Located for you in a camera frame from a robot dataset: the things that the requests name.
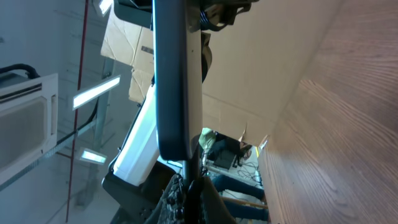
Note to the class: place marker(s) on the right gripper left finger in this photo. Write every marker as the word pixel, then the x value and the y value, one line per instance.
pixel 170 208

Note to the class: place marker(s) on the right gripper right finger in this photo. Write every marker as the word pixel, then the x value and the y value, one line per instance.
pixel 212 205

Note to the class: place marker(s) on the Samsung Galaxy smartphone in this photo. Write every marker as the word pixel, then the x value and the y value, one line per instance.
pixel 178 78

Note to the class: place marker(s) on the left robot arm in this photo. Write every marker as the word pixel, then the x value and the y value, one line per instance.
pixel 156 175

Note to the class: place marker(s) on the seated person in jeans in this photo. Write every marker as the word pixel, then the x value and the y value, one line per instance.
pixel 213 144

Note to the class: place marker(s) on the ceiling light panel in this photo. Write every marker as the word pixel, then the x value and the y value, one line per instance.
pixel 90 93
pixel 91 156

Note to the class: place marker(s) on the cardboard sheet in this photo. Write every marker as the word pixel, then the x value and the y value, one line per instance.
pixel 132 45

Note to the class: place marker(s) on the white ceiling air conditioner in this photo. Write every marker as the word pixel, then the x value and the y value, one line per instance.
pixel 29 112

